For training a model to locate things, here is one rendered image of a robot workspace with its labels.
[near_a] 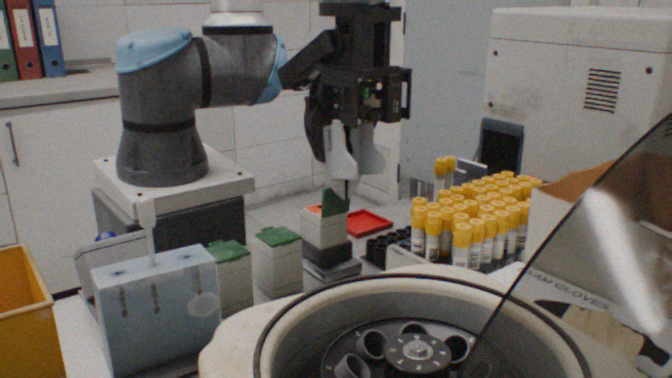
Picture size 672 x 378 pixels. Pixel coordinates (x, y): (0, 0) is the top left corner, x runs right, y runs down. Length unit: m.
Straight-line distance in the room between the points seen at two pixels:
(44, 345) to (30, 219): 1.78
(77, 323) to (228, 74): 0.45
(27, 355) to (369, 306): 0.27
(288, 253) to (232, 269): 0.07
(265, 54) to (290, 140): 2.45
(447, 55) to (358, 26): 2.16
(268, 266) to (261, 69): 0.40
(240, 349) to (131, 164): 0.61
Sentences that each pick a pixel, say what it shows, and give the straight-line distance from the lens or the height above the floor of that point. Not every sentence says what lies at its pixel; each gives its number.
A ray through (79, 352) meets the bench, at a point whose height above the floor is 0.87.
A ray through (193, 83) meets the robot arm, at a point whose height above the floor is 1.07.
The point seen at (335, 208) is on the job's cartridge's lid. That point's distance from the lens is 0.66.
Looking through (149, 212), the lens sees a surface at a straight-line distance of 0.49.
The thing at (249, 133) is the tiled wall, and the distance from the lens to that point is 3.21.
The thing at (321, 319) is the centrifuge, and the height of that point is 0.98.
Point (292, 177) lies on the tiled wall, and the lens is 3.44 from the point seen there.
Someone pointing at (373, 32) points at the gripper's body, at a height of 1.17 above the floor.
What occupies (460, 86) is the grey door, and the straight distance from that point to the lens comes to 2.66.
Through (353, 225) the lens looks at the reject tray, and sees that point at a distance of 0.82.
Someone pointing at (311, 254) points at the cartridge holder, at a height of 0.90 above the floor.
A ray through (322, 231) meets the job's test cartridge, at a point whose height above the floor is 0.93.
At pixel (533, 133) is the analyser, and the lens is 0.91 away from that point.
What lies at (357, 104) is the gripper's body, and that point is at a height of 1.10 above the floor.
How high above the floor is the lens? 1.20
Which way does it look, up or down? 20 degrees down
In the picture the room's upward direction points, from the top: straight up
